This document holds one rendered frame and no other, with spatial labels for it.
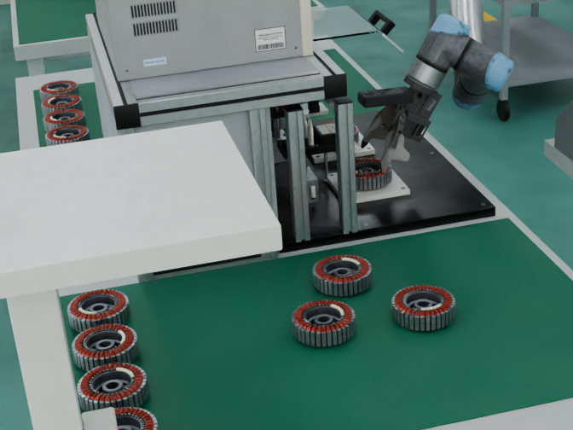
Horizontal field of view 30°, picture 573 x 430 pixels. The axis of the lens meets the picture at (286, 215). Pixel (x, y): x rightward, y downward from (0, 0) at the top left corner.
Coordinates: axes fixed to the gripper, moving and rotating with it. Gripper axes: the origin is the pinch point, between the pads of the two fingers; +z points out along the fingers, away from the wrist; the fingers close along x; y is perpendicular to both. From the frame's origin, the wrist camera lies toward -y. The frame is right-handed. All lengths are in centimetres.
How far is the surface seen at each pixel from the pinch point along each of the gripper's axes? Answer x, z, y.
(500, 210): -17.8, -5.0, 24.5
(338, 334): -57, 17, -17
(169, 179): -79, -5, -64
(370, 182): -5.6, 3.2, 0.2
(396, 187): -5.4, 2.2, 6.4
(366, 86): 69, -4, 23
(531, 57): 228, -23, 163
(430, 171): 2.1, -2.4, 16.2
